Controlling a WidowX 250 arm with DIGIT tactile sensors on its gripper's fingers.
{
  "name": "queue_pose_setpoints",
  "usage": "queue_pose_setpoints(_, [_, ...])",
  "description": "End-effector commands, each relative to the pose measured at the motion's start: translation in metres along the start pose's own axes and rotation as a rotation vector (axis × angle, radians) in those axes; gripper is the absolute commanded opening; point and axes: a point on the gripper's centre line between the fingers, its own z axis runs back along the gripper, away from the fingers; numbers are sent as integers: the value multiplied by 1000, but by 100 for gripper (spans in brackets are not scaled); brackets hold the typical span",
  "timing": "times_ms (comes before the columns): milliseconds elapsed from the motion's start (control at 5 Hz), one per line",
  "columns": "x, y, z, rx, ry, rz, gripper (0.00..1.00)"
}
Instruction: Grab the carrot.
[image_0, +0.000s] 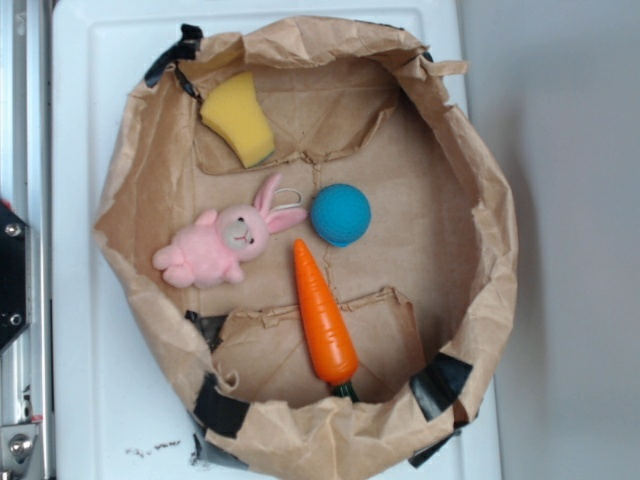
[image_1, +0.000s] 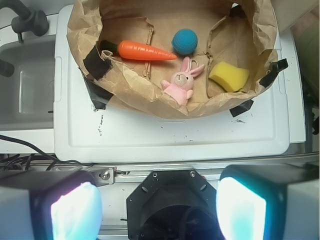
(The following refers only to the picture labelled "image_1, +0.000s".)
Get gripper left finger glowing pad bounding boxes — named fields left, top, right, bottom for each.
left=0, top=170, right=103, bottom=240

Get blue golf ball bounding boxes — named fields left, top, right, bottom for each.
left=171, top=28, right=198, bottom=56

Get yellow sponge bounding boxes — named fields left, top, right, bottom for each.
left=208, top=61, right=250, bottom=93

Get grey toy sink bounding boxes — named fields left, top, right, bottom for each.
left=0, top=35, right=56, bottom=131

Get pink plush bunny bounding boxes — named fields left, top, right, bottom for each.
left=160, top=56, right=206, bottom=106

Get orange toy carrot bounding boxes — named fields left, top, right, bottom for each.
left=99, top=40, right=177, bottom=61

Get black cables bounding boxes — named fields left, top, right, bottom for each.
left=0, top=134, right=83, bottom=173

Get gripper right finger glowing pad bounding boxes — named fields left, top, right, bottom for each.
left=216, top=163, right=320, bottom=240

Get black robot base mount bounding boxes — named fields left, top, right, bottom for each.
left=126, top=170, right=224, bottom=240

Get grey toy faucet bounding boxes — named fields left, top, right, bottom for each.
left=0, top=0, right=49, bottom=44

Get aluminium frame rail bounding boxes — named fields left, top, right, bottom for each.
left=51, top=152, right=320, bottom=187

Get brown paper bag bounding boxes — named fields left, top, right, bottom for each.
left=67, top=0, right=278, bottom=119

